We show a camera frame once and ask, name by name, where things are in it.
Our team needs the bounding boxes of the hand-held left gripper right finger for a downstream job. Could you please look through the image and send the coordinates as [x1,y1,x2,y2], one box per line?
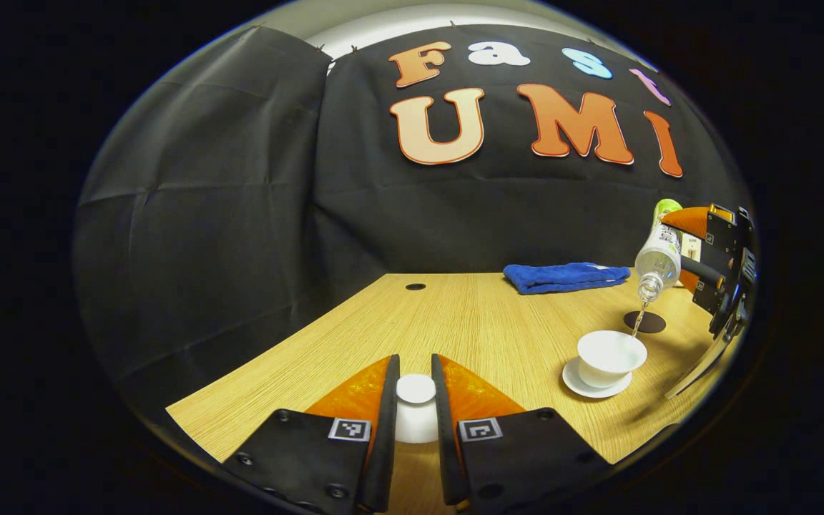
[431,353,613,512]

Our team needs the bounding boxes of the blue folded towel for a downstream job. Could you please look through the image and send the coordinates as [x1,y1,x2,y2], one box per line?
[503,262,632,295]

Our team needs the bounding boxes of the black backdrop cloth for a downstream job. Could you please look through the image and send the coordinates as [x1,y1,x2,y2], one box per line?
[72,25,752,401]

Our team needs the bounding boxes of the dark round coaster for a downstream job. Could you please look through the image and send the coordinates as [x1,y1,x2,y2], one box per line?
[624,310,667,335]

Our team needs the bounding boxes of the white teacup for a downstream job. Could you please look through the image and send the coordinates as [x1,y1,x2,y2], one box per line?
[577,330,648,389]

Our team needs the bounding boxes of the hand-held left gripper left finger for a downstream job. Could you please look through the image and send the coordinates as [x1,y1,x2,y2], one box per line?
[222,354,401,514]

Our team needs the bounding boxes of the clear green water bottle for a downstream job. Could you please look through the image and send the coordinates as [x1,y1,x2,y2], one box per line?
[634,199,685,303]

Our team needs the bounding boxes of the white teacup lid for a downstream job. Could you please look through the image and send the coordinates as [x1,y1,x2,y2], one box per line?
[396,373,441,444]

